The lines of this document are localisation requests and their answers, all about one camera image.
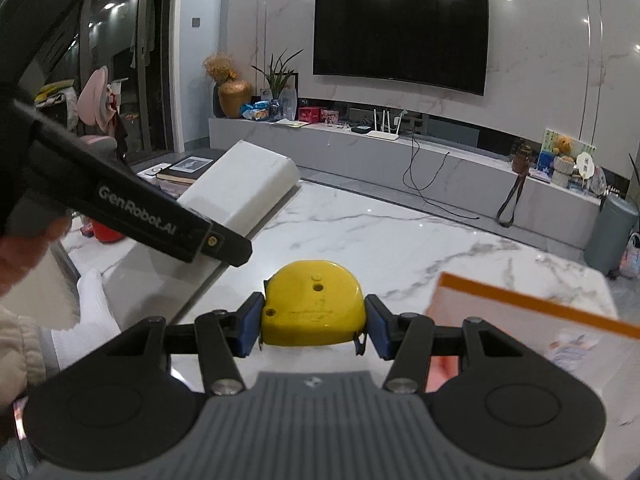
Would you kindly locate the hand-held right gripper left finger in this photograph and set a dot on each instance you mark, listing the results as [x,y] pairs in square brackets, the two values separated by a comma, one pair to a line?
[250,325]

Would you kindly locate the woven pastel handbag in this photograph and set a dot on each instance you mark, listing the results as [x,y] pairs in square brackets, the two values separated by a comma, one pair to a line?
[631,257]

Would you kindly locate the pink stool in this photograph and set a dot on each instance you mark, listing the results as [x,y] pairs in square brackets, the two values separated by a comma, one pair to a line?
[97,144]

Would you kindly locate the gold vase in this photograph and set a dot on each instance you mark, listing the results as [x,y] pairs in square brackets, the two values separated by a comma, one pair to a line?
[235,100]

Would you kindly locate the grey trash bin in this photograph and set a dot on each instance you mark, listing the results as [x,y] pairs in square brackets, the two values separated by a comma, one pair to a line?
[610,235]

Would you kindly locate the white round fan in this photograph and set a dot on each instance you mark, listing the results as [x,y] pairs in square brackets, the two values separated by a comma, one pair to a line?
[585,166]

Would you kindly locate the person's left hand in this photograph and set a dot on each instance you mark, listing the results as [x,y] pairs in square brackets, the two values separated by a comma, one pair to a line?
[25,260]

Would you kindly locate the white glasses case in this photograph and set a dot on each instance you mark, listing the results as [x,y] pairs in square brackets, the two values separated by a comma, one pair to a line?
[240,185]

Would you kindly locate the brown camera bag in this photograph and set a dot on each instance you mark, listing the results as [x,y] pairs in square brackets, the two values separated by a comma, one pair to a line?
[522,162]

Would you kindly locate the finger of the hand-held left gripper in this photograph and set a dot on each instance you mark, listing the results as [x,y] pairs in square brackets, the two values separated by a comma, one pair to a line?
[225,247]

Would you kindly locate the person's left forearm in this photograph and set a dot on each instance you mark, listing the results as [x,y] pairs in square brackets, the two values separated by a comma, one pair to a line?
[20,355]

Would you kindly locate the dried yellow flowers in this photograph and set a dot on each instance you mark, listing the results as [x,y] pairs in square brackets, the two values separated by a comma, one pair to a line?
[220,67]

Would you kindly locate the pink gift box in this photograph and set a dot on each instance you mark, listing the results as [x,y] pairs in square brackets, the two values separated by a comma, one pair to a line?
[330,116]

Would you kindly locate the blue snack packets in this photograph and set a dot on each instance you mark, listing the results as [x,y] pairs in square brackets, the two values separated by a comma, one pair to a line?
[255,111]

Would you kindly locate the glass jar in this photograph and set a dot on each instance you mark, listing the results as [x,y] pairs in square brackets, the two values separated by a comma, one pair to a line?
[276,110]

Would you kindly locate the green potted grass plant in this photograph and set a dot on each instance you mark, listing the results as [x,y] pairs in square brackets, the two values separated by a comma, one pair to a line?
[277,77]

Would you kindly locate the dark hardcover book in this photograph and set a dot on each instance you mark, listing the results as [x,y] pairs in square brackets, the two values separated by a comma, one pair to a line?
[190,165]

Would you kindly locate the red gift box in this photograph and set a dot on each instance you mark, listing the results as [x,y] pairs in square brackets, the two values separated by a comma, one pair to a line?
[309,115]

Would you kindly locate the white cloth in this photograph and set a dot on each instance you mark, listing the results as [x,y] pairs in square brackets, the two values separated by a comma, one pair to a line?
[90,305]

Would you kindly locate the small black device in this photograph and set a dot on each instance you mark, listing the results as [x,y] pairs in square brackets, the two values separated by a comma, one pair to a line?
[360,129]

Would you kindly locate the red cup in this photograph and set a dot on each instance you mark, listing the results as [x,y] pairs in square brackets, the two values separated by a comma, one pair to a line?
[107,232]

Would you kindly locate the white router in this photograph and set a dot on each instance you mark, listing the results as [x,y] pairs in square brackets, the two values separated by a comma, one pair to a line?
[384,134]

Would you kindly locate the yellow tape measure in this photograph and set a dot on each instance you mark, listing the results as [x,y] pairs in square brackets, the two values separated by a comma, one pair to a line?
[315,310]

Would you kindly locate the printed picture board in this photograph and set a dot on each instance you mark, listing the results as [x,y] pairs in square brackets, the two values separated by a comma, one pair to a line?
[547,155]

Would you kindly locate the black curved television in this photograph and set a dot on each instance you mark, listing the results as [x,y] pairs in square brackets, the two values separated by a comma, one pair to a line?
[400,40]

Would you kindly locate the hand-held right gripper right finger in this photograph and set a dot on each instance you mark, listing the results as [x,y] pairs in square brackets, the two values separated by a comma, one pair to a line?
[377,327]

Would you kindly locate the pink clothes pile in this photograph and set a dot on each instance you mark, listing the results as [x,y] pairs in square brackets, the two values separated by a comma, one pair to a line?
[95,100]

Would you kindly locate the clear plastic bottle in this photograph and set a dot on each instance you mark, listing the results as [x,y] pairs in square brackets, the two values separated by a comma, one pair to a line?
[289,105]

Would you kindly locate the grey marble television console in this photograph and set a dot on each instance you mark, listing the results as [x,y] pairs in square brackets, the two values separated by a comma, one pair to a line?
[350,155]

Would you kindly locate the orange cardboard box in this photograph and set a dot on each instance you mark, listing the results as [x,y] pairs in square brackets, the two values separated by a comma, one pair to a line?
[500,320]

